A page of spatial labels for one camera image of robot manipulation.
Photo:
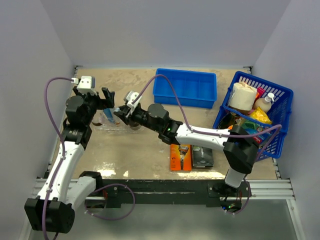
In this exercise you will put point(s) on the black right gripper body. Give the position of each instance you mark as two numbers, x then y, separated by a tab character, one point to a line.
141	116

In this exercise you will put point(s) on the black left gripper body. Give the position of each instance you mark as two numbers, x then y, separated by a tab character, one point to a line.
93	102

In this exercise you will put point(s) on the light blue toothpaste tube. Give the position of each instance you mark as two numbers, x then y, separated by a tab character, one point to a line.
107	112

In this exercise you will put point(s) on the glass cup with brown band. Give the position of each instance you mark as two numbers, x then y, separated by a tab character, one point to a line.
97	122

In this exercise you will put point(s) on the white toothpaste tube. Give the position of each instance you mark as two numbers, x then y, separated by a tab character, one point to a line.
116	120

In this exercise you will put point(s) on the pink toothbrush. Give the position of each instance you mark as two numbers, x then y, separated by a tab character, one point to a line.
104	120

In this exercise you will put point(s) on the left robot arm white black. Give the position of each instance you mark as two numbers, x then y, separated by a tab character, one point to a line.
53	209

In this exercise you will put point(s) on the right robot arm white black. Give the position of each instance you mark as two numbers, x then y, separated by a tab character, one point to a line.
238	147

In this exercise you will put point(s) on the orange Gillette Fusion5 razor box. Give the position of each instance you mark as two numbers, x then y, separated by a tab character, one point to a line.
180	157

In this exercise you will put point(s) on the blue plastic divided bin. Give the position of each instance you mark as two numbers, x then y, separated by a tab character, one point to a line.
193	88

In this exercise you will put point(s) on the green black Gillette razor box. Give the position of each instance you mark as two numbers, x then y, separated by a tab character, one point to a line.
202	157

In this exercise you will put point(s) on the beige wrapped roll package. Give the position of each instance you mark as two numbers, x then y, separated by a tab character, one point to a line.
242	97

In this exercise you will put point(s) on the red blue packet in basket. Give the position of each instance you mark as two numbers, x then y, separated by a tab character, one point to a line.
254	128

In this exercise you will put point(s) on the yellow snack packet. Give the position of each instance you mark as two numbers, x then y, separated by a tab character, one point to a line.
259	115

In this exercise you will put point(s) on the pink packet in basket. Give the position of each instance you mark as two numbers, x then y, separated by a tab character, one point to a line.
259	93

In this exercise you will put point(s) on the lotion pump bottle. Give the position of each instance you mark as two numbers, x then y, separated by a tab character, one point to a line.
264	103

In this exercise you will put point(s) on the blue plastic shopping basket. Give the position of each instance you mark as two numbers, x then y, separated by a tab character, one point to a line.
279	112

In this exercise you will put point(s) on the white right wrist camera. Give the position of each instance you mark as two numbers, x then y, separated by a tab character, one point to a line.
132	99

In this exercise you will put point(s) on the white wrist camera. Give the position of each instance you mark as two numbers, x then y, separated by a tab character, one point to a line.
132	99
84	85

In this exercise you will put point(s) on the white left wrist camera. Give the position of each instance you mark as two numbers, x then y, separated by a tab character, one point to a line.
84	85

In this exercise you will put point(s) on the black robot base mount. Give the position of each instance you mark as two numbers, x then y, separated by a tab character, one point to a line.
209	192

